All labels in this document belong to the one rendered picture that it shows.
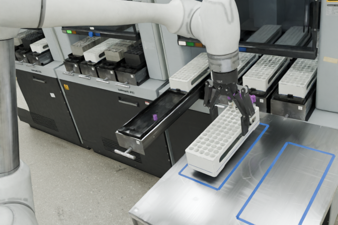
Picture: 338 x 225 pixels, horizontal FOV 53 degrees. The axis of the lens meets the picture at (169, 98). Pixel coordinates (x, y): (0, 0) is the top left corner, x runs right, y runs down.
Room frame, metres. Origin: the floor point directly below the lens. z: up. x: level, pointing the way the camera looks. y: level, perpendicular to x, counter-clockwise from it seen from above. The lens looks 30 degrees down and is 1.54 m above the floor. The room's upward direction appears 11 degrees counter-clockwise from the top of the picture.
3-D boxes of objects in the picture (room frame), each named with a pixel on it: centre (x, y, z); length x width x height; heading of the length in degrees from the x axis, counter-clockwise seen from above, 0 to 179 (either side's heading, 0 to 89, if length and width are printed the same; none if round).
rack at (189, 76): (1.44, -0.15, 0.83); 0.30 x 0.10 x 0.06; 139
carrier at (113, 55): (1.81, 0.26, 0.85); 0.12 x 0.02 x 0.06; 50
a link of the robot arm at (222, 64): (0.89, -0.18, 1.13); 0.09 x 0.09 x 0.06
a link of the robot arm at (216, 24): (0.90, -0.17, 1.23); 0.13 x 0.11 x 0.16; 23
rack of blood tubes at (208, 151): (0.86, -0.15, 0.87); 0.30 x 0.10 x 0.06; 137
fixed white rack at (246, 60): (1.42, -0.34, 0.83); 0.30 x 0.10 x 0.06; 139
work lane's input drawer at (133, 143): (1.30, -0.03, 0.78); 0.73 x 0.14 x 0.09; 139
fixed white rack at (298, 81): (1.22, -0.56, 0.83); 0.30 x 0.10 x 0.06; 139
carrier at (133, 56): (1.71, 0.15, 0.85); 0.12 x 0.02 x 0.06; 49
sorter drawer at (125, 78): (1.88, -0.01, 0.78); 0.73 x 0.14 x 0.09; 139
